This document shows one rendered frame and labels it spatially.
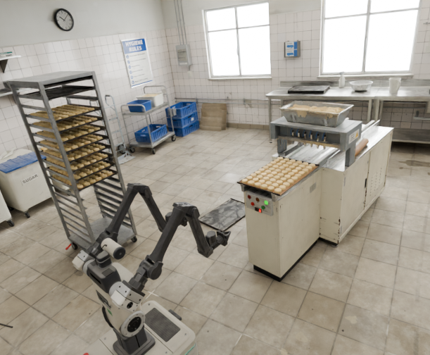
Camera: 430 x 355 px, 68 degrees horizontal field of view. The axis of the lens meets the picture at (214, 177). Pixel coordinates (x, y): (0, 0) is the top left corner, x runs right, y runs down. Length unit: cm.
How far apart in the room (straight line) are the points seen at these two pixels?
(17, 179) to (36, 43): 208
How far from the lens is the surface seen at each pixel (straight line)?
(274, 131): 307
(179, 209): 173
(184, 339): 231
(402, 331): 279
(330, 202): 306
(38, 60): 564
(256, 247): 282
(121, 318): 202
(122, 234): 360
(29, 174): 483
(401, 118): 611
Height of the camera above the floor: 206
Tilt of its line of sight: 25 degrees down
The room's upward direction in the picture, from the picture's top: 7 degrees counter-clockwise
